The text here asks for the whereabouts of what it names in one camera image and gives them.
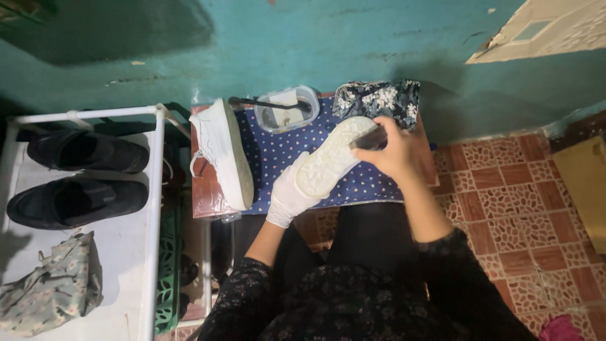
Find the white panelled door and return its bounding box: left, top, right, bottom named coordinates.
left=466, top=0, right=606, bottom=64

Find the white cloth piece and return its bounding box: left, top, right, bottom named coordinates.
left=267, top=90, right=306, bottom=127

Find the small brown table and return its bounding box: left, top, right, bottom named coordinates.
left=191, top=92, right=440, bottom=219

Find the dark floral pouch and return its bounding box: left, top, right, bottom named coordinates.
left=332, top=80, right=421, bottom=132

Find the yellow cardboard sheet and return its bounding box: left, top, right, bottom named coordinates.
left=551, top=136, right=606, bottom=255

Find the grey-green floral bag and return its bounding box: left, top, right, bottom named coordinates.
left=0, top=231, right=104, bottom=338

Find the black long-handled brush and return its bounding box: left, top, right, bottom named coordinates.
left=229, top=97, right=312, bottom=113

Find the pink cloth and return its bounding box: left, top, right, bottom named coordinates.
left=539, top=314, right=587, bottom=341

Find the person's right hand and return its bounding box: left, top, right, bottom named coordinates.
left=350, top=116, right=428, bottom=186

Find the green plastic basket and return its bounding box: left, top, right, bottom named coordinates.
left=155, top=204, right=183, bottom=336

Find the white sneaker with worn sole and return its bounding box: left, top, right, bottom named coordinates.
left=294, top=116, right=380, bottom=200

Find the person's dark floral clothing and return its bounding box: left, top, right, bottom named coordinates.
left=196, top=204, right=540, bottom=341

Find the white lace-up sneaker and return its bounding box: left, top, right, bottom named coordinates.
left=189, top=99, right=255, bottom=211

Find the clear plastic container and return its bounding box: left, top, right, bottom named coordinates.
left=254, top=85, right=321, bottom=135

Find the person's left hand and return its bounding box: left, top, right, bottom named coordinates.
left=266, top=152, right=328, bottom=229

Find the white shoe rack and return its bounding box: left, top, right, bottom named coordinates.
left=0, top=103, right=167, bottom=341

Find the black shoe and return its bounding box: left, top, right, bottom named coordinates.
left=7, top=176, right=149, bottom=231
left=27, top=130, right=150, bottom=174

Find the dark scrubbing brush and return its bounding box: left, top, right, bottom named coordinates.
left=348, top=125, right=389, bottom=151

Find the blue heart-patterned cloth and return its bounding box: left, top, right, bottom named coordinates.
left=235, top=97, right=406, bottom=216

